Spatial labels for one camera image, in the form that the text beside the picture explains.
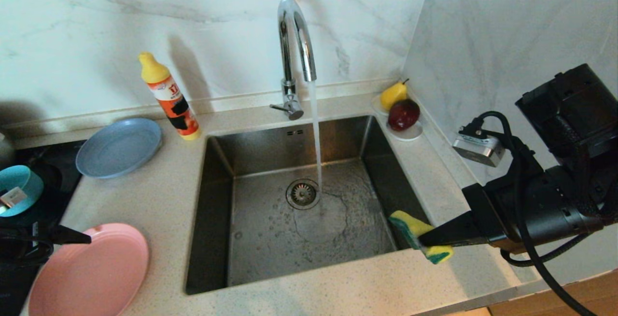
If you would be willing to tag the yellow orange dish soap bottle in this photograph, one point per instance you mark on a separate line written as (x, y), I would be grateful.
(173, 98)

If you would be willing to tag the metal sink drain strainer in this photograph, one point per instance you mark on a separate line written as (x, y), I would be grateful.
(302, 194)

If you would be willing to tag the yellow fish-shaped sponge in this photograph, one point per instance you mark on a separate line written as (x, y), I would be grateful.
(408, 224)

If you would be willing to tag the pink plastic plate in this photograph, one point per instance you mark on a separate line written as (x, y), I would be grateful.
(91, 272)

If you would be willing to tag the dark red apple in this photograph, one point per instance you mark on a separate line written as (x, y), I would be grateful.
(403, 114)

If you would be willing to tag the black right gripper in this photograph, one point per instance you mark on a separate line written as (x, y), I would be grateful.
(545, 205)

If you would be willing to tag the black induction cooktop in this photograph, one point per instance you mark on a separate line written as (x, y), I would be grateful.
(63, 181)

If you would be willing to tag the chrome faucet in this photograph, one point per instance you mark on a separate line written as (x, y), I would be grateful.
(289, 41)

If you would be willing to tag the small white dish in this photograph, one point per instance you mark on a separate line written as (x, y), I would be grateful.
(375, 103)
(410, 135)

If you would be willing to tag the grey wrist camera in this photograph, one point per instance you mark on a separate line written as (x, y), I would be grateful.
(12, 197)
(478, 149)

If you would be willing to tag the teal ceramic bowl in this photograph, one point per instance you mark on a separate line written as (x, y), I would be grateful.
(29, 181)

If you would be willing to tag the running water stream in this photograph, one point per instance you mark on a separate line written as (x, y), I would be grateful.
(316, 137)

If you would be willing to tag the blue plastic plate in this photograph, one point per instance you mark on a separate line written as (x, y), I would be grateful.
(118, 147)

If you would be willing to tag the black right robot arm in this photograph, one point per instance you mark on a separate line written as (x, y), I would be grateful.
(574, 113)

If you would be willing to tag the wooden cabinet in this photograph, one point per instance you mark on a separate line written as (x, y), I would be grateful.
(569, 301)

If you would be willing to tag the stainless steel sink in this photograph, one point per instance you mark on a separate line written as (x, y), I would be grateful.
(289, 253)

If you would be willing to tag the yellow pear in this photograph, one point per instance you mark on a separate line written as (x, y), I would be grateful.
(392, 95)

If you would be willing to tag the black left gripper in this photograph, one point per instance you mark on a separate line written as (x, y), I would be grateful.
(24, 243)

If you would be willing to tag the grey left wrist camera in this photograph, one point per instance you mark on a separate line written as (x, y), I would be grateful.
(12, 197)

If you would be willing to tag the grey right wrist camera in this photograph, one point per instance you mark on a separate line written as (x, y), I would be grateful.
(478, 149)

